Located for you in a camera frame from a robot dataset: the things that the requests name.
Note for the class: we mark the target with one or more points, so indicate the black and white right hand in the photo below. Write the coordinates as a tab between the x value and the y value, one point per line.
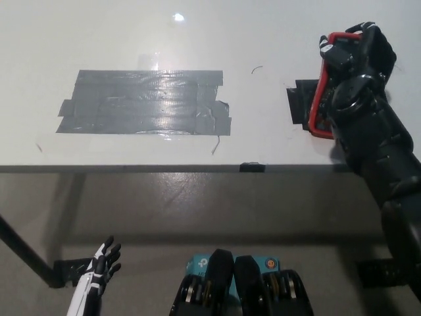
375	56

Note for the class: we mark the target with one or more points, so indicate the white and black left hand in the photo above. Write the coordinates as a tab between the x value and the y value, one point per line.
87	286

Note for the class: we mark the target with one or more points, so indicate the red multimeter with black stand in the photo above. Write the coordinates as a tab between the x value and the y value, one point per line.
320	133

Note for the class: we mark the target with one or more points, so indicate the black and teal robot torso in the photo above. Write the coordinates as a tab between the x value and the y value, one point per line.
223	273

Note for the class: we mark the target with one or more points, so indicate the black diagonal table brace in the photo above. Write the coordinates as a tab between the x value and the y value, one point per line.
23	247

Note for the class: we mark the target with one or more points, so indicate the black tape patch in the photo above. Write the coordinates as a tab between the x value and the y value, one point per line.
301	102

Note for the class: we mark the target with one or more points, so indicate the small black tape strip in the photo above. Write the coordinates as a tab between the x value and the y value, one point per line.
252	167

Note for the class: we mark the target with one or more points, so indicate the clear tape piece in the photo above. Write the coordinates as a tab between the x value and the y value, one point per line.
148	62

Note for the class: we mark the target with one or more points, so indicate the grey duct tape patch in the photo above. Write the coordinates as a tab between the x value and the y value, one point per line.
144	105

